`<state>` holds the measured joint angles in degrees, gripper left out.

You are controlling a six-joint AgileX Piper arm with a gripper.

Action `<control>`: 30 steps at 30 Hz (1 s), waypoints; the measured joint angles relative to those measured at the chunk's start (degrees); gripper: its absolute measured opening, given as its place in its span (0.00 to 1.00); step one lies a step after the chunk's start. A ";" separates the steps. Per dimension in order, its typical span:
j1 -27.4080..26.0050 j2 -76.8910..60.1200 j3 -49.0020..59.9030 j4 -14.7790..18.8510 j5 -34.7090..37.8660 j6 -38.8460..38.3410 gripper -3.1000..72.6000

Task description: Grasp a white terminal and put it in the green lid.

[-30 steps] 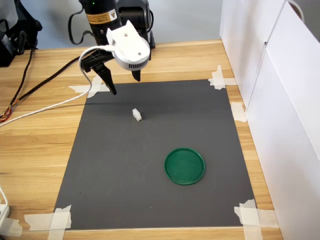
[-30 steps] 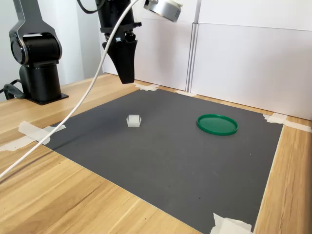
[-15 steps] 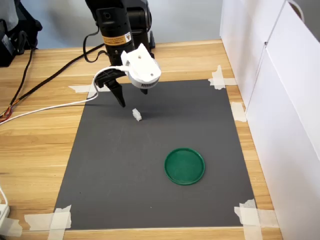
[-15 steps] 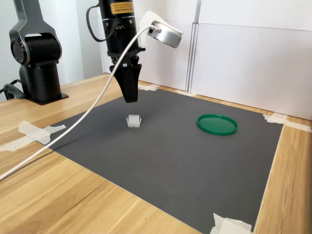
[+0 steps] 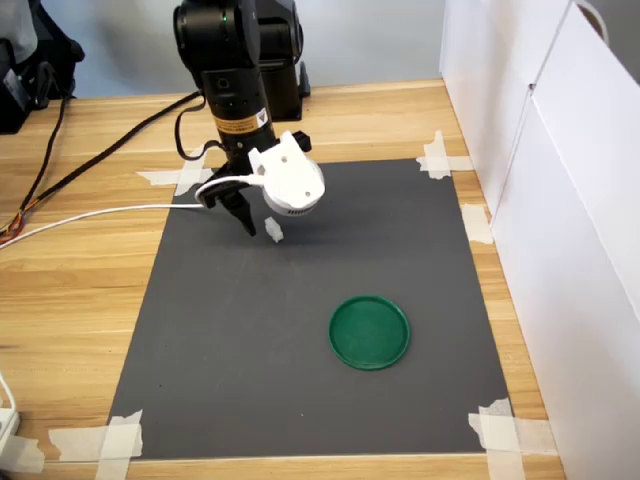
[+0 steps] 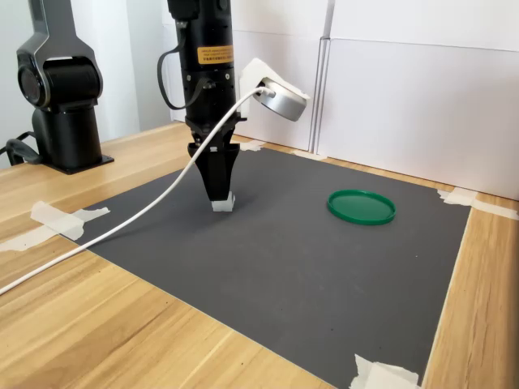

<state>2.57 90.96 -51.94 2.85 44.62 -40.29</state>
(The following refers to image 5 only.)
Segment small white plastic terminal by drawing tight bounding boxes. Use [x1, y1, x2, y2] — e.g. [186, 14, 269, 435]
[263, 215, 285, 245]

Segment round green lid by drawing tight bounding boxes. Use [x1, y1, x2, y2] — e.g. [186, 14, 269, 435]
[328, 294, 412, 373]

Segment white tape strip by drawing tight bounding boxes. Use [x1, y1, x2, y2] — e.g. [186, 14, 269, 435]
[174, 143, 211, 197]
[423, 130, 452, 181]
[467, 411, 559, 457]
[0, 433, 47, 476]
[136, 166, 216, 188]
[460, 203, 496, 246]
[478, 397, 527, 480]
[47, 409, 144, 462]
[94, 409, 144, 480]
[415, 155, 474, 174]

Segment dark grey mat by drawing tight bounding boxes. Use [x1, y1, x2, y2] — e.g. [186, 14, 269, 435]
[107, 158, 515, 461]

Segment black equipment pile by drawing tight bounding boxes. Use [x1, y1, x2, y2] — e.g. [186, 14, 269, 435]
[0, 34, 87, 136]

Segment white partition panels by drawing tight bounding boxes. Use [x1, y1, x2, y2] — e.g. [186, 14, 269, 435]
[438, 0, 640, 480]

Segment white gripper camera box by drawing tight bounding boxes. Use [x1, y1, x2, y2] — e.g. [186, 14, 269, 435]
[247, 130, 327, 219]

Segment white camera cable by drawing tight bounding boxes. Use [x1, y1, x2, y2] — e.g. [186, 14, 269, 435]
[0, 174, 264, 247]

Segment thin black cable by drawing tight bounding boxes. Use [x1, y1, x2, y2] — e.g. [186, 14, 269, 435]
[17, 92, 71, 214]

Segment small white bracket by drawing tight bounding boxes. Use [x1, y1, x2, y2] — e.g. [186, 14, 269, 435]
[0, 369, 22, 452]

